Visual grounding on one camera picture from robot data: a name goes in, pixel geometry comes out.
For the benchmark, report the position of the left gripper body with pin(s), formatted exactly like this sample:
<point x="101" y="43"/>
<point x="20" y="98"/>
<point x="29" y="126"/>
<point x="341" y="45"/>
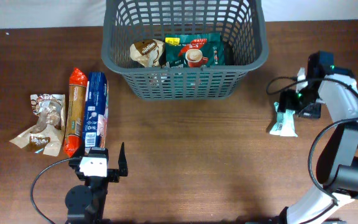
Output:
<point x="112" y="175"/>

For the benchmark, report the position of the light teal snack wrapper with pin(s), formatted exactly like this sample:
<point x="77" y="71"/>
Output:
<point x="285" y="125"/>

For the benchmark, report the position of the blue pasta box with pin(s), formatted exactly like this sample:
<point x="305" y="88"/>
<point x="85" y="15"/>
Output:
<point x="96" y="111"/>

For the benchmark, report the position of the beige Pantiere snack pouch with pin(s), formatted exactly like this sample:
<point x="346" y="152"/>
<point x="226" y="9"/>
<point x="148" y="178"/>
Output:
<point x="149" y="53"/>

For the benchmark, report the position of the grey plastic basket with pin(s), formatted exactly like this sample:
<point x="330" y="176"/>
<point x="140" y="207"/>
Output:
<point x="241" y="25"/>

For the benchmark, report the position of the orange spaghetti packet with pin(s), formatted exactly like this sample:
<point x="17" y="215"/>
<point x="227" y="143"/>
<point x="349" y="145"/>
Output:
<point x="76" y="109"/>

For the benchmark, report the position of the green coffee bag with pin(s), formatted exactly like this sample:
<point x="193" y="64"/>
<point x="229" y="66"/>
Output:
<point x="193" y="51"/>

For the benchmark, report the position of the brown foil snack pouch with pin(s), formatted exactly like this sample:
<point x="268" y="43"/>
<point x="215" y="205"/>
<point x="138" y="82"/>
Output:
<point x="46" y="136"/>

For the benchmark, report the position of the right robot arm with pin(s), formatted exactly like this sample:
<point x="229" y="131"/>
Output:
<point x="333" y="156"/>

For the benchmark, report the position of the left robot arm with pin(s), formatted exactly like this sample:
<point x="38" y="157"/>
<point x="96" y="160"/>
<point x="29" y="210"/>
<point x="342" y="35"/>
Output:
<point x="85" y="203"/>

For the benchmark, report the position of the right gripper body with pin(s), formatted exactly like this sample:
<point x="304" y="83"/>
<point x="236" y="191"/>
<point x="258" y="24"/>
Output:
<point x="304" y="103"/>

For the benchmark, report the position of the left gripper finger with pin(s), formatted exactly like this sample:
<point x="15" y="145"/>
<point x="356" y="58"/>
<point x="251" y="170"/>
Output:
<point x="122" y="162"/>
<point x="80" y="152"/>

